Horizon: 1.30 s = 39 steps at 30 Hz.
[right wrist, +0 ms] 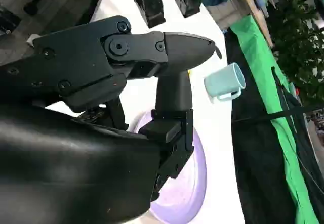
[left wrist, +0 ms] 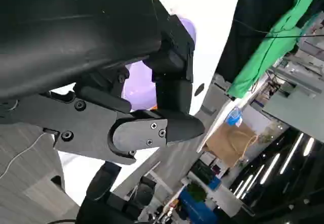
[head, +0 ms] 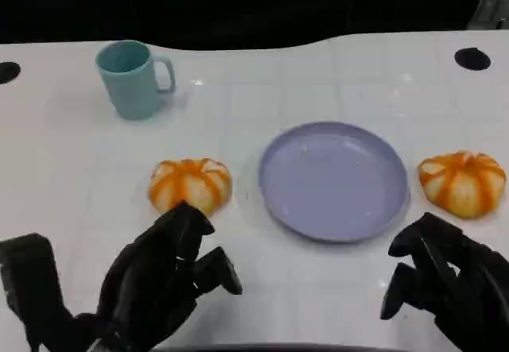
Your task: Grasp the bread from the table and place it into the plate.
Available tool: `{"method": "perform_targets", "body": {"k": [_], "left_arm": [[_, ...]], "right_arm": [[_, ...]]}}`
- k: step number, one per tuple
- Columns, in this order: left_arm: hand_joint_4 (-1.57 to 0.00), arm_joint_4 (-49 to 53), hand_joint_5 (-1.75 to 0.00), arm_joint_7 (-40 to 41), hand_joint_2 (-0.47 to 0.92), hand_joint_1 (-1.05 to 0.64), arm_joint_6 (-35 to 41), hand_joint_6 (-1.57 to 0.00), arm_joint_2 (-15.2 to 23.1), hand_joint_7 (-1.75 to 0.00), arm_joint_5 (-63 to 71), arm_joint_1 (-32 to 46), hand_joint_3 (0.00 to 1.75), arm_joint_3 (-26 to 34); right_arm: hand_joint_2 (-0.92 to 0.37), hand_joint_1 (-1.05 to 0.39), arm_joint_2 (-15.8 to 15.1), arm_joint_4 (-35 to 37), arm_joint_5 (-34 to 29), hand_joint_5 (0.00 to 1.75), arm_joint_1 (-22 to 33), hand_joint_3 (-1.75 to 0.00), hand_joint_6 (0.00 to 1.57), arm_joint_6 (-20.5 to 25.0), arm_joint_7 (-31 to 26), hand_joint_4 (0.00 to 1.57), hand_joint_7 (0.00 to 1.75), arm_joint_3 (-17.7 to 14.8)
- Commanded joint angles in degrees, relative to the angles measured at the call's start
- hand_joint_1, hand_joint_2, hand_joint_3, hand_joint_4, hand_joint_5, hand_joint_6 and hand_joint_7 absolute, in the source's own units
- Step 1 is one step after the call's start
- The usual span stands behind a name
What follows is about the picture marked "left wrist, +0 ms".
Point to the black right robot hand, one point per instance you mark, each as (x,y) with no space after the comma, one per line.
(103,183)

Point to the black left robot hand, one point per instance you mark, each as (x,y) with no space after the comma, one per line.
(76,32)

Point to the lilac plate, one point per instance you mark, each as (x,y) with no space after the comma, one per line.
(139,82)

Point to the orange and white toy bread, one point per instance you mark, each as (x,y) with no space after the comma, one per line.
(154,107)

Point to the blue storage box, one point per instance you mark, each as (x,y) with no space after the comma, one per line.
(197,208)

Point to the brown paper bag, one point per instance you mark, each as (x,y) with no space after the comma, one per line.
(230,143)

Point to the blue tape roll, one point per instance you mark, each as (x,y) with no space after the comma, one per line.
(234,116)

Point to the black backdrop curtain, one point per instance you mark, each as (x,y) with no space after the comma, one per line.
(253,6)

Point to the green cloth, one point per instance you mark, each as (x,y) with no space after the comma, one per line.
(265,57)

